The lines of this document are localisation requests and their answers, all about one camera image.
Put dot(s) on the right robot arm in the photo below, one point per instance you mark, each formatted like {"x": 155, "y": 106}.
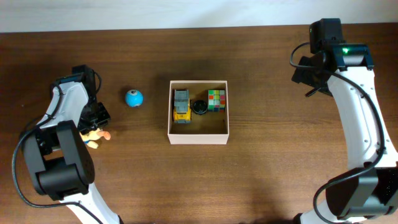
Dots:
{"x": 346, "y": 72}

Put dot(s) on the yellow grey toy truck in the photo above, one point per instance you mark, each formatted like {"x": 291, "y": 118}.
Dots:
{"x": 182, "y": 113}

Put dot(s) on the black round disc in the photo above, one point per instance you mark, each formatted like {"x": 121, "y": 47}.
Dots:
{"x": 199, "y": 107}

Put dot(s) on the colourful puzzle cube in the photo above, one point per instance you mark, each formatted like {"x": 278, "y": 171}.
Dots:
{"x": 216, "y": 101}

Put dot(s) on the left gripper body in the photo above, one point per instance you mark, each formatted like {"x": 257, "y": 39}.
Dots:
{"x": 97, "y": 115}

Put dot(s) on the blue toy ball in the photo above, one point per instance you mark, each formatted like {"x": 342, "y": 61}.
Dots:
{"x": 134, "y": 98}

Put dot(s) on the yellow plush toy animal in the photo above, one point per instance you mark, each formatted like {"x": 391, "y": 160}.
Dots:
{"x": 90, "y": 138}

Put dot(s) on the white cardboard box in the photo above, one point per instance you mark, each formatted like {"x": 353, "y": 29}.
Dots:
{"x": 210, "y": 128}

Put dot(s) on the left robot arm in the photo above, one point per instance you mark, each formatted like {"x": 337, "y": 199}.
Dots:
{"x": 55, "y": 151}

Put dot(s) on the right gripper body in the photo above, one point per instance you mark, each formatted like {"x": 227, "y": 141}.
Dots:
{"x": 312, "y": 78}

